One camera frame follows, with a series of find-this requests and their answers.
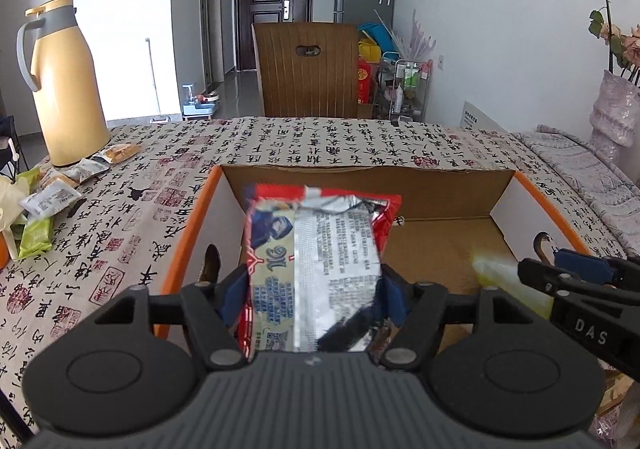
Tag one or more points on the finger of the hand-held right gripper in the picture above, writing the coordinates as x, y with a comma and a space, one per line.
582, 263
540, 274

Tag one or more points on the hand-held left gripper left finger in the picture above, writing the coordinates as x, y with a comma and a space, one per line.
231, 296

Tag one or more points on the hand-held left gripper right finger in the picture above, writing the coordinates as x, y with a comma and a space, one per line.
395, 296

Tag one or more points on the yellow snack packet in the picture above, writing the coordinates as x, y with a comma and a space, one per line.
500, 274

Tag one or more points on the orange cardboard box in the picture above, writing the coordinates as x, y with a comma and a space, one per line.
440, 239

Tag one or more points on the red silver snack packet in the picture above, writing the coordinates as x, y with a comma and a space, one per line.
320, 269

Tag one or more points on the green snack packet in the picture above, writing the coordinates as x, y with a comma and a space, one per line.
35, 234

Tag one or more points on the grey patterned cloth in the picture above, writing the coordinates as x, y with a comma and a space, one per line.
575, 169

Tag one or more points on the pink white ribbed vase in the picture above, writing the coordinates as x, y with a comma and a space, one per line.
615, 109

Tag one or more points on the white rectangular board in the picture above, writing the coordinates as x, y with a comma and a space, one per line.
477, 118

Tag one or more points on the blue white floor bucket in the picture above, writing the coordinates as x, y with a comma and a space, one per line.
200, 106

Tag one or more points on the white spray bottle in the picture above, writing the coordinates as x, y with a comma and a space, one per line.
398, 99

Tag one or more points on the metal rolling cart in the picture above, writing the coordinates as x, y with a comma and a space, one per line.
425, 99

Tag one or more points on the heap of loose snack packets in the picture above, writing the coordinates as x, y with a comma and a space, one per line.
52, 201

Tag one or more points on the red gift box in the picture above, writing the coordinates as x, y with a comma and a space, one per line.
366, 79

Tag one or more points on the green white bottle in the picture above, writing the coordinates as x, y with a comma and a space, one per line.
411, 76

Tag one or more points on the wooden chair back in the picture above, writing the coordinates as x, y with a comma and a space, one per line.
310, 84

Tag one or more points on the white floor mop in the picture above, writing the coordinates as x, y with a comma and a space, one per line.
152, 79

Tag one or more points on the orange fruit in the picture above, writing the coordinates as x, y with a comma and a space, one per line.
2, 251

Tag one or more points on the cream crumpled bag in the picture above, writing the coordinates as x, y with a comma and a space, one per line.
9, 201

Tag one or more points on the yellow bag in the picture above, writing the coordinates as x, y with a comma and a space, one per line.
369, 50

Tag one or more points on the pale lilac fan-shaped object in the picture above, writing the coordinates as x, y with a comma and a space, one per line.
420, 41

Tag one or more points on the yellow thermos jug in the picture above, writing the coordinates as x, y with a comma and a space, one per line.
65, 94

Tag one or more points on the grey interior door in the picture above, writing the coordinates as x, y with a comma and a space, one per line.
212, 9

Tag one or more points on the dark brown entrance door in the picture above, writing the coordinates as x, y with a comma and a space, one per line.
272, 4

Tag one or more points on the white wall outlet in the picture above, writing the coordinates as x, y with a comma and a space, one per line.
441, 61

